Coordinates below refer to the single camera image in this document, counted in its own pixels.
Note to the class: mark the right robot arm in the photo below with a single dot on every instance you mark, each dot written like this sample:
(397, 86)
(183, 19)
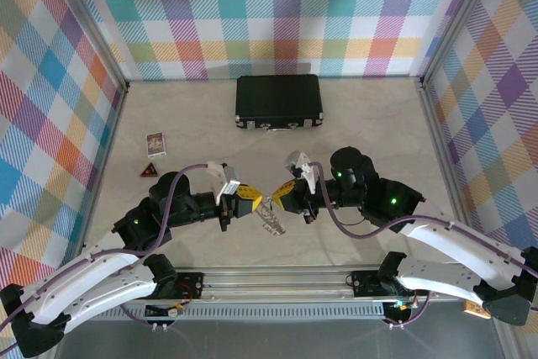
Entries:
(445, 249)

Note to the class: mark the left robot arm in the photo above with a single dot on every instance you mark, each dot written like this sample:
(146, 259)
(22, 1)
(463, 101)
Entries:
(96, 296)

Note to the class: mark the red triangle reflector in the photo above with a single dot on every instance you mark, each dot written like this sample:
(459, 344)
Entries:
(148, 172)

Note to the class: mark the purple card box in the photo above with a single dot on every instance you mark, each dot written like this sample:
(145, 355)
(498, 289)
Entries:
(155, 144)

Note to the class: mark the black briefcase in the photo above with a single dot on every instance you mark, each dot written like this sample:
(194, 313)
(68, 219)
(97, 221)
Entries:
(277, 98)

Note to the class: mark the small electronics board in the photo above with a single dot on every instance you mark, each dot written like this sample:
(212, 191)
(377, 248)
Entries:
(399, 306)
(174, 312)

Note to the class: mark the grey metal sheet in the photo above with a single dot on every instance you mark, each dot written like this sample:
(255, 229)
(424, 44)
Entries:
(273, 340)

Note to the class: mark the small wooden tag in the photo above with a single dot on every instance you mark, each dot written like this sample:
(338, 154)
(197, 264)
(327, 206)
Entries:
(473, 308)

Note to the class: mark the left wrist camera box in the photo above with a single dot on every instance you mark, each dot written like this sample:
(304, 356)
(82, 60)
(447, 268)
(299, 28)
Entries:
(230, 180)

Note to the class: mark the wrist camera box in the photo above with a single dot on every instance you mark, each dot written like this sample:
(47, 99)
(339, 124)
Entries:
(292, 160)
(230, 180)

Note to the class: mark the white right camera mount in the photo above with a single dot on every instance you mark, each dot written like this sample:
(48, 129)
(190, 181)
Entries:
(309, 178)

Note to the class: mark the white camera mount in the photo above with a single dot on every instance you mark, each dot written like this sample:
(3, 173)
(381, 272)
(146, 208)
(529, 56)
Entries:
(216, 170)
(309, 178)

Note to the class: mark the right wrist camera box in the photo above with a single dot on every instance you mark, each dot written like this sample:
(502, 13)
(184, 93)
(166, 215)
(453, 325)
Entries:
(292, 160)

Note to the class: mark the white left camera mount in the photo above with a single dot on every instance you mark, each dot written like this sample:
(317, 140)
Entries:
(216, 170)

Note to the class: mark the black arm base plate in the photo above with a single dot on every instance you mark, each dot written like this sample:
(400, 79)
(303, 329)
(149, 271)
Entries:
(191, 285)
(363, 283)

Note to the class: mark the aluminium front rail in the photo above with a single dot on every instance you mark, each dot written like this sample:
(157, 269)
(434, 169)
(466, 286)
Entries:
(273, 285)

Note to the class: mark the aluminium side rail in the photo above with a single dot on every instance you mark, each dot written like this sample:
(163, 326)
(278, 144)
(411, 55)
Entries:
(437, 144)
(114, 136)

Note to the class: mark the aluminium frame post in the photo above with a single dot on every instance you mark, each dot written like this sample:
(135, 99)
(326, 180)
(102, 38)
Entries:
(460, 18)
(92, 27)

